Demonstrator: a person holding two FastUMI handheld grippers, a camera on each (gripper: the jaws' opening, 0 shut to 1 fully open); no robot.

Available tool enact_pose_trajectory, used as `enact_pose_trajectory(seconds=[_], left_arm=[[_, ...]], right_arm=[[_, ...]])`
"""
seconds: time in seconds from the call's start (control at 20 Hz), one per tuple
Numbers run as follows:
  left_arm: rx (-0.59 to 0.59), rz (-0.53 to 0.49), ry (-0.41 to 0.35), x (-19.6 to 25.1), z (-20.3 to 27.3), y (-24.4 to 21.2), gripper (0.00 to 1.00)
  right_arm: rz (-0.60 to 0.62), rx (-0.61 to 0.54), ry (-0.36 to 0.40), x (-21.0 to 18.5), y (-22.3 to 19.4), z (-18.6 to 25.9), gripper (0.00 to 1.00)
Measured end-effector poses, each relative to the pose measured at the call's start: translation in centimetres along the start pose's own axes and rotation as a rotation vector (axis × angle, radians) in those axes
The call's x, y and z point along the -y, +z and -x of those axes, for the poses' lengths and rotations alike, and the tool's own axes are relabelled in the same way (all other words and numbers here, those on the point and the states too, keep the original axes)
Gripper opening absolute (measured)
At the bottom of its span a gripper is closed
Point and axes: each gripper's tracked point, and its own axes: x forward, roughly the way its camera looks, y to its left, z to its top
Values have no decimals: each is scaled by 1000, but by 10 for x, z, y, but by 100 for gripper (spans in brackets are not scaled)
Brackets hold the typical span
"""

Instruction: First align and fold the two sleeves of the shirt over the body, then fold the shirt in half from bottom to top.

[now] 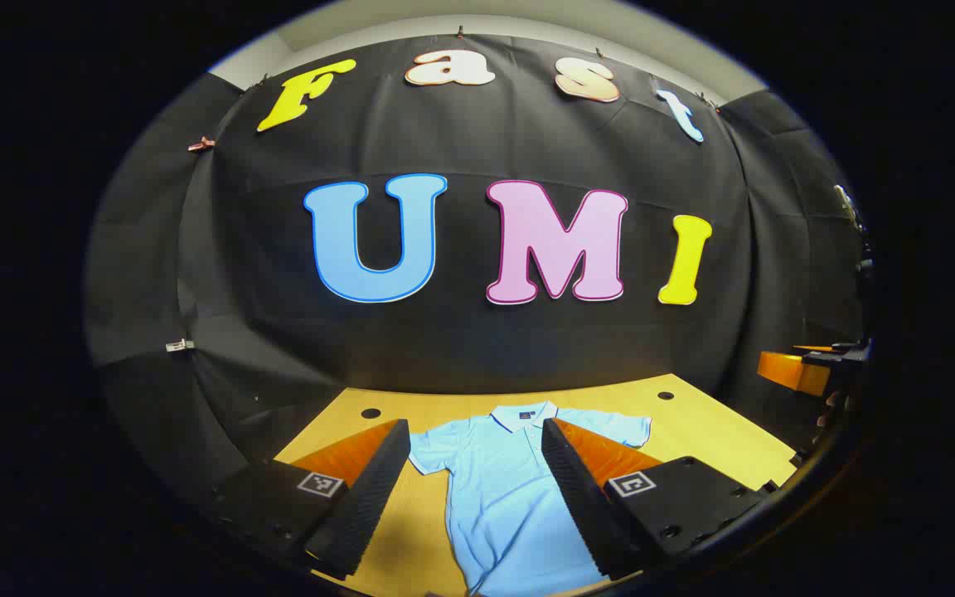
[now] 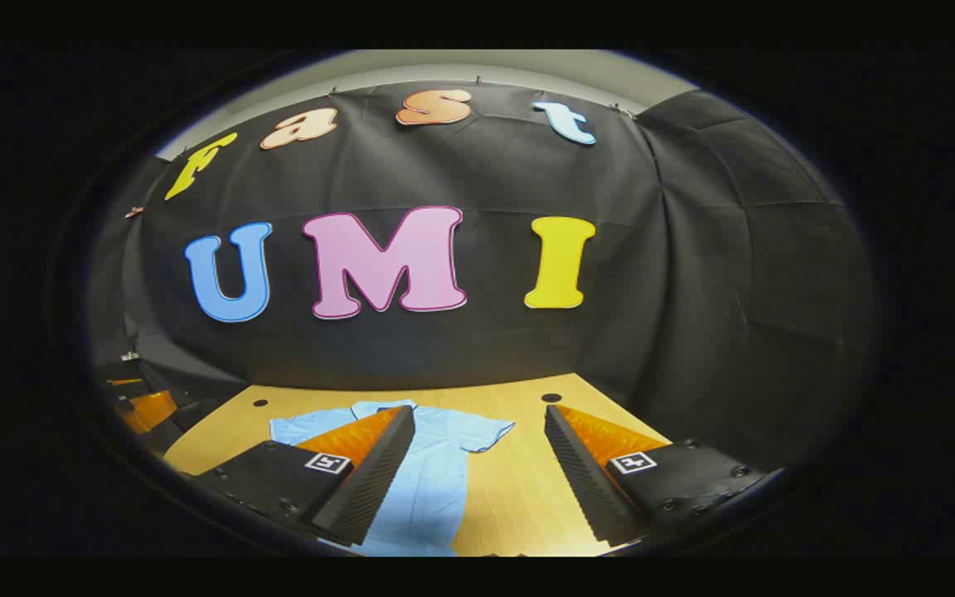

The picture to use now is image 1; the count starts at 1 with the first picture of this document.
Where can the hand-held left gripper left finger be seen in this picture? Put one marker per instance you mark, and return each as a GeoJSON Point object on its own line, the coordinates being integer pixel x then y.
{"type": "Point", "coordinates": [370, 497]}

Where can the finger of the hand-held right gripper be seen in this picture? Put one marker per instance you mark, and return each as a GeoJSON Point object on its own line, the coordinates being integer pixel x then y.
{"type": "Point", "coordinates": [792, 371]}

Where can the red metal clip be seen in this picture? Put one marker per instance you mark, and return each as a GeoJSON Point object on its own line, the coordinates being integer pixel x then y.
{"type": "Point", "coordinates": [201, 144]}

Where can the light blue T-shirt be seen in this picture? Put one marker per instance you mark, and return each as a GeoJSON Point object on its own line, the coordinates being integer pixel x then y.
{"type": "Point", "coordinates": [498, 506]}

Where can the black backdrop cloth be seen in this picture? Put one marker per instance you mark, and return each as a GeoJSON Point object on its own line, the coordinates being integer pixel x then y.
{"type": "Point", "coordinates": [461, 348]}

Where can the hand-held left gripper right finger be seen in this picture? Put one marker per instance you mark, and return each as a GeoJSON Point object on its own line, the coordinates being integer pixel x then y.
{"type": "Point", "coordinates": [581, 497]}

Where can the silver metal clip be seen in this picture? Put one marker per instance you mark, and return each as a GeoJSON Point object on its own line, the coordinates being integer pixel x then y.
{"type": "Point", "coordinates": [180, 345]}

